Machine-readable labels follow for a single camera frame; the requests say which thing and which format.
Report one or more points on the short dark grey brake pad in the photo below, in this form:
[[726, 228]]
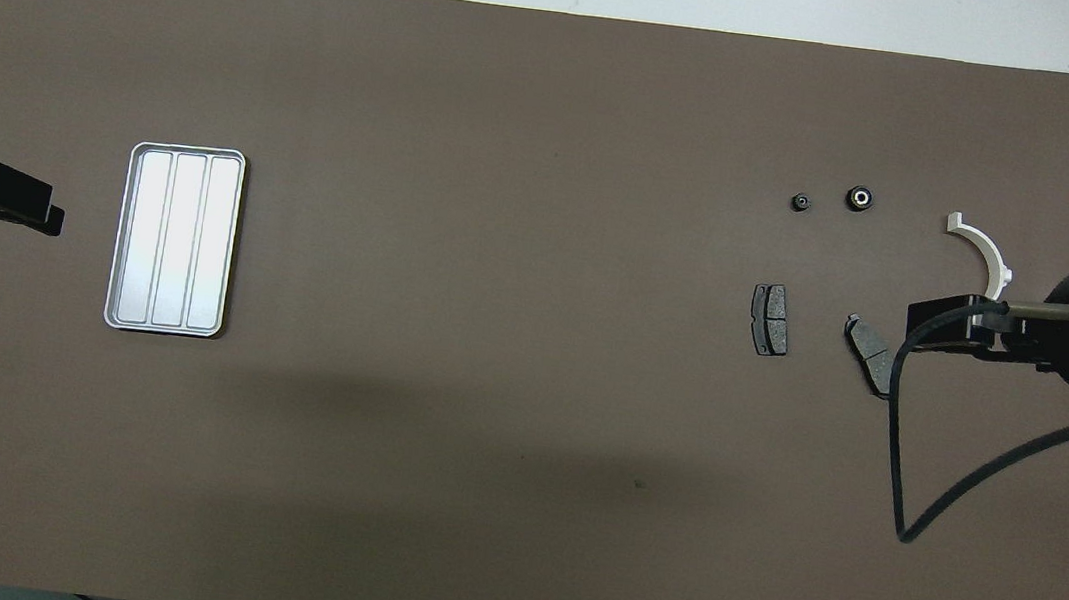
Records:
[[772, 319]]

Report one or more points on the silver metal tray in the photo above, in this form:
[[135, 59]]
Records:
[[179, 239]]

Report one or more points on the long dark grey brake pad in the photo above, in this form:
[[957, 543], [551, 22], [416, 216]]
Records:
[[869, 350]]

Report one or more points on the large black bearing gear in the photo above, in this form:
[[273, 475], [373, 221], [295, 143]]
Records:
[[852, 199]]

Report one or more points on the white semicircular plastic bracket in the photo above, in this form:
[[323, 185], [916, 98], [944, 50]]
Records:
[[1000, 278]]

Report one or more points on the small black bearing gear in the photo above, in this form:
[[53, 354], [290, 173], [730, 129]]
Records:
[[801, 203]]

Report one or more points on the brown table mat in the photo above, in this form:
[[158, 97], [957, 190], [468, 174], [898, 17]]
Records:
[[501, 236]]

